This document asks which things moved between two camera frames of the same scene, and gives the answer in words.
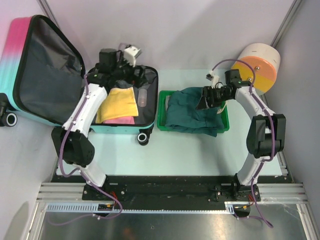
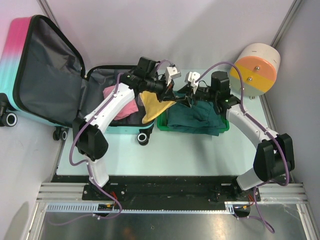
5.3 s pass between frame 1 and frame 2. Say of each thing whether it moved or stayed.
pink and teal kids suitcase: stayed
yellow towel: moved
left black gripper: moved
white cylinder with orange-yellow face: stayed
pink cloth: moved
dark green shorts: stayed
